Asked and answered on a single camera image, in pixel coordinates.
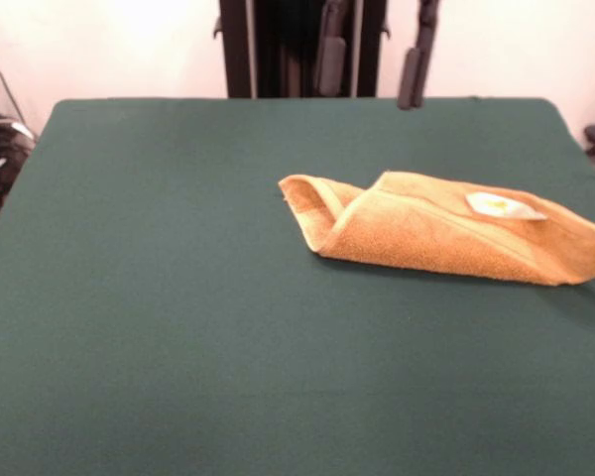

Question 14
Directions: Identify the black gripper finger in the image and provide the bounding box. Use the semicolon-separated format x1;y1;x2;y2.
313;0;348;96
396;0;438;112

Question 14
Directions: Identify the tan terry towel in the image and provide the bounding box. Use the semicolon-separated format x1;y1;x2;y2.
277;171;595;288

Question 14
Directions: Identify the black upright stand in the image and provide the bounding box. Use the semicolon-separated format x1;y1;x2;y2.
211;0;393;99

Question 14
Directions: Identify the dark green table cloth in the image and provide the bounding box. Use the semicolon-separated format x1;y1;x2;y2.
0;96;595;476

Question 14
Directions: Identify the heap of black cables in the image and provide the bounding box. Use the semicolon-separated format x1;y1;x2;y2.
0;116;37;217

